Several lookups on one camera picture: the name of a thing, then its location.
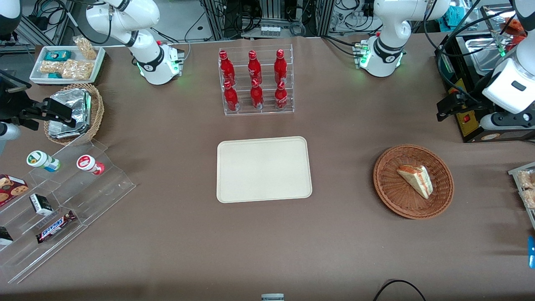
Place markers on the foil wrapped food pack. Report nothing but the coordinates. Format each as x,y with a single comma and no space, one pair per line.
73,100

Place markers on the grey multi-socket block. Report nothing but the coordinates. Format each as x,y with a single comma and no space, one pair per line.
270,31

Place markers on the blue plastic item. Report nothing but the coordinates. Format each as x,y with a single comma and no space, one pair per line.
531,253

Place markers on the clear bag of crackers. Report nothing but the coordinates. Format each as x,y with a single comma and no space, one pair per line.
52,67
85,48
78,70

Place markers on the beige rectangular serving tray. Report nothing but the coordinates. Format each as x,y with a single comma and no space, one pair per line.
263,169

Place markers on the white rectangular snack tray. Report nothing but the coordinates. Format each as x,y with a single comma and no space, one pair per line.
37,77

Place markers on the teal snack box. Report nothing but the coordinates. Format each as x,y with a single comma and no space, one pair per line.
57,55

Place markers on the teal cloth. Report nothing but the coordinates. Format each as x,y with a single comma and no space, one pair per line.
454,16

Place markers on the clear acrylic bottle rack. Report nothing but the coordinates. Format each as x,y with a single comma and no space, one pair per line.
267,113

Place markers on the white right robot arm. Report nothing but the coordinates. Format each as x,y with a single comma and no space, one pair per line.
148,50

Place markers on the green lid yogurt cup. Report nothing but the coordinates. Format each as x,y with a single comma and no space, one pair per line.
39,160

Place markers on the deep light wicker basket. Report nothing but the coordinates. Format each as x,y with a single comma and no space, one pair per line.
97,108

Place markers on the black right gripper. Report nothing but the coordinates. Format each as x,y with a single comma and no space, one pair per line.
14,109

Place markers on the triangular sandwich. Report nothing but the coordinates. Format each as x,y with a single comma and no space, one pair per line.
416,180

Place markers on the red cola bottle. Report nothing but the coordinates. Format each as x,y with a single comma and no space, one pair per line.
281,98
254,69
230,99
280,67
256,97
227,69

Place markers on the red cookie box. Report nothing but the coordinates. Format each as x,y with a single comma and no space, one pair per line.
10,189

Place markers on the clear bag of pastries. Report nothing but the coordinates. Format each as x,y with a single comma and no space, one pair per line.
528,188

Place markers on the Snickers chocolate bar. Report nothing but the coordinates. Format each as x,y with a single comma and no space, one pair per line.
55,227

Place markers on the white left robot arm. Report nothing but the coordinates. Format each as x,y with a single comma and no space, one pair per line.
382,50

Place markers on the black food warmer appliance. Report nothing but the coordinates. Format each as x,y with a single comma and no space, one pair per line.
472,131

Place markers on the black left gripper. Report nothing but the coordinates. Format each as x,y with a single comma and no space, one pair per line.
467,104

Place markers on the red food piece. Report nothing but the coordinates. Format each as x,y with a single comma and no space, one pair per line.
516,41
515,26

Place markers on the small black white carton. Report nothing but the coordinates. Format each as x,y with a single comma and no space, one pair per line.
41,205

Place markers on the grey tray of snacks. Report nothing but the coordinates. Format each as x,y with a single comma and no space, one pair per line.
518,170

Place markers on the small black packet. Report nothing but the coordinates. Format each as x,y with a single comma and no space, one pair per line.
5,236

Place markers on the red lid yogurt cup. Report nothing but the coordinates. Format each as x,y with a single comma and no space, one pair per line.
87,163

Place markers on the shallow round brown wicker basket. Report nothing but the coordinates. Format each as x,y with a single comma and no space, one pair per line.
397,196

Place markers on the steel warmer pan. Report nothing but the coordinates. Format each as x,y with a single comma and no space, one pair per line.
480,54

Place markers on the aluminium profile frame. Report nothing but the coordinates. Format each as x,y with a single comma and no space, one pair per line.
317,16

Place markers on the clear acrylic stepped display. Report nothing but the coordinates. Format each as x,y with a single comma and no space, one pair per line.
96,196

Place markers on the grey device edge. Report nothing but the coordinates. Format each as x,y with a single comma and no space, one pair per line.
272,297

